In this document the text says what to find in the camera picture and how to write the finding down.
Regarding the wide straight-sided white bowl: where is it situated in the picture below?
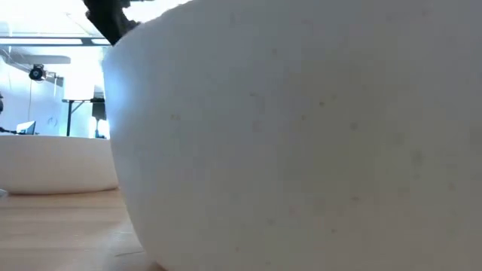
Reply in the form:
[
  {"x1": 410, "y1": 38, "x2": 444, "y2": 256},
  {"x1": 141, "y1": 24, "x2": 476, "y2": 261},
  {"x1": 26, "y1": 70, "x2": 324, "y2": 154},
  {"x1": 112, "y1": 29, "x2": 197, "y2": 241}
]
[{"x1": 0, "y1": 134, "x2": 120, "y2": 196}]

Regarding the round black ceiling camera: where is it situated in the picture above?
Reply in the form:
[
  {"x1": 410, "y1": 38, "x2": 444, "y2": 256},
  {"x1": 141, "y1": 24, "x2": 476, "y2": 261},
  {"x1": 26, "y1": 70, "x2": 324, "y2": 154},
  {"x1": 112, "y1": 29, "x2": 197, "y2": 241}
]
[{"x1": 28, "y1": 63, "x2": 48, "y2": 82}]

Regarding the black-legged background table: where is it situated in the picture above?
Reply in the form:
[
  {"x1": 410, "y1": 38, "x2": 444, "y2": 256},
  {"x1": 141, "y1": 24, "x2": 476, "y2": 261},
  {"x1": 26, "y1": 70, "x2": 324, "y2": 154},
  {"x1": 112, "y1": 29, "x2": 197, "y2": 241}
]
[{"x1": 61, "y1": 97, "x2": 107, "y2": 138}]

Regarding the large white bowl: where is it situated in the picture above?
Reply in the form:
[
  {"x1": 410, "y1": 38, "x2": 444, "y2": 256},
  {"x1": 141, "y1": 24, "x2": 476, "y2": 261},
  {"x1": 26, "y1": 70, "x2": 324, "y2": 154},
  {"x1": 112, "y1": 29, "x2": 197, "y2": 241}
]
[{"x1": 101, "y1": 0, "x2": 482, "y2": 271}]

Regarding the black background monitor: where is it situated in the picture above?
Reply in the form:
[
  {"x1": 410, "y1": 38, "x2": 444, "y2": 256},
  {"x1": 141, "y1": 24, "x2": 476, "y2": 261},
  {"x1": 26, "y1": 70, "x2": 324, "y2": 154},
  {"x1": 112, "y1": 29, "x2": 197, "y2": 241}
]
[{"x1": 91, "y1": 98, "x2": 108, "y2": 122}]

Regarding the small grey background screen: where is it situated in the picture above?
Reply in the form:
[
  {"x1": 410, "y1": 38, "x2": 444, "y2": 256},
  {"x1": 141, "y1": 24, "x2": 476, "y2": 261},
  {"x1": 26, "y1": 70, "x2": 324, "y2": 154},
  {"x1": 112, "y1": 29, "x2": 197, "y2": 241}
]
[{"x1": 16, "y1": 120, "x2": 37, "y2": 136}]

